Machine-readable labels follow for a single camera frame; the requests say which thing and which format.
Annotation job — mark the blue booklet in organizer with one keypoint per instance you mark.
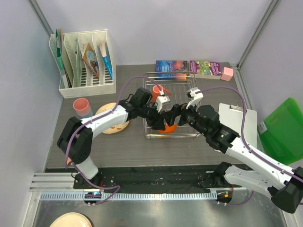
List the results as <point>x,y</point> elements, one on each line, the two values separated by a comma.
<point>106,58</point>

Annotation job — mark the pink plastic cup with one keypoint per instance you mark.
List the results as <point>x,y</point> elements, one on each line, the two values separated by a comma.
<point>80,104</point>

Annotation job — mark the white clipboard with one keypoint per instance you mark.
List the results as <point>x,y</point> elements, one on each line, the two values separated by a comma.
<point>232,116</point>

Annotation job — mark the blue Jane Eyre book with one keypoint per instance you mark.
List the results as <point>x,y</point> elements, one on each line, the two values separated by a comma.
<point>171,70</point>

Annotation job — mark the orange ceramic mug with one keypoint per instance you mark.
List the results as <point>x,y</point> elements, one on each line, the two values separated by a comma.
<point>156,92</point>

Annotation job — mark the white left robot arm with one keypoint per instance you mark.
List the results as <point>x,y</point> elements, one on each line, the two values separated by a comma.
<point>76,138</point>

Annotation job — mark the pink cube power socket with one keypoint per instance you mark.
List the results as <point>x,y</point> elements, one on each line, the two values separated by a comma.
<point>227,74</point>

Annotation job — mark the purple paperback book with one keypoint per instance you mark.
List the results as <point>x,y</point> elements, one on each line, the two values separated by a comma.
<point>205,69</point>

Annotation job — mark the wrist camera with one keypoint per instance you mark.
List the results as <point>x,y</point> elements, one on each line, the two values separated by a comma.
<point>161,101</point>
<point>195,96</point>

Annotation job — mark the metal wire dish rack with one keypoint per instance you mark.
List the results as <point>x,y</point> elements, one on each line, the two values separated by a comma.
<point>178,89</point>

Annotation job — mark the cream plate bottom edge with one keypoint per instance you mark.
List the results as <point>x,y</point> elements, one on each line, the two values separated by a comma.
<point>72,219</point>

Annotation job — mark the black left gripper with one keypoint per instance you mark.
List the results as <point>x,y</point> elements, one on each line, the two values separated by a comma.
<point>156,122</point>

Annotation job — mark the illustrated booklet in organizer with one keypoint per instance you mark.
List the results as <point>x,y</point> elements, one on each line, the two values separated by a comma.
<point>90,59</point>

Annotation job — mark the orange ceramic bowl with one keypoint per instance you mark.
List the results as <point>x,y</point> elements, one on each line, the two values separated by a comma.
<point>168,129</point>

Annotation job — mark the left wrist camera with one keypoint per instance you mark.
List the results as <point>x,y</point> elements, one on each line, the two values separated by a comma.
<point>161,101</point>

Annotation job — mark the blue plastic cup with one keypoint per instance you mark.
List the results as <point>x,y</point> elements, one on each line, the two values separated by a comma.
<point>86,113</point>

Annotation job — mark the beige bird-painted plate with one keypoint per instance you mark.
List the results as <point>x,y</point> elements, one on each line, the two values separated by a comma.
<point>111,123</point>

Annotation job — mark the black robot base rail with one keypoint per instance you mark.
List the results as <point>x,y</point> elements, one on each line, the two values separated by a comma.
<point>161,179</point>

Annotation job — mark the green folder in organizer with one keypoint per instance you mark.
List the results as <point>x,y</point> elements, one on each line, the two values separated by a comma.
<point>59,49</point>

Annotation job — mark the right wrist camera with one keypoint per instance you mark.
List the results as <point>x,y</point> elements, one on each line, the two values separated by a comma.
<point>195,96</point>

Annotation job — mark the orange blue marker pen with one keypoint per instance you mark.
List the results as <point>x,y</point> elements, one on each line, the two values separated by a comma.
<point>68,161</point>

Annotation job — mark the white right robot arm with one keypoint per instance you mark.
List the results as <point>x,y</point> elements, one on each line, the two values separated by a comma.
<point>281,183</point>

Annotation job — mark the white file organizer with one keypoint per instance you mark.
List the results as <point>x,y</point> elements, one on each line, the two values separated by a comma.
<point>77,79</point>

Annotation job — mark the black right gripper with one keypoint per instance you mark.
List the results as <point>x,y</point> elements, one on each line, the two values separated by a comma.
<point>177,110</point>

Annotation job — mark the green plastic folder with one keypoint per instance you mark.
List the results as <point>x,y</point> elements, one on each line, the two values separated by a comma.
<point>281,133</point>

